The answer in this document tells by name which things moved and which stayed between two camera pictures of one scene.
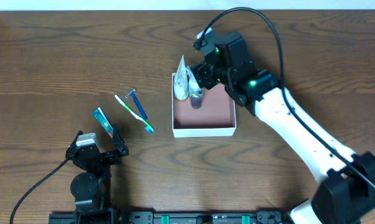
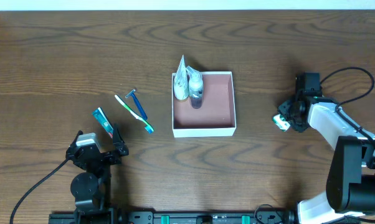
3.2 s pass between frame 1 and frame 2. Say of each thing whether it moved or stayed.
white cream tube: stayed
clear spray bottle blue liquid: stayed
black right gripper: moved
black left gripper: stayed
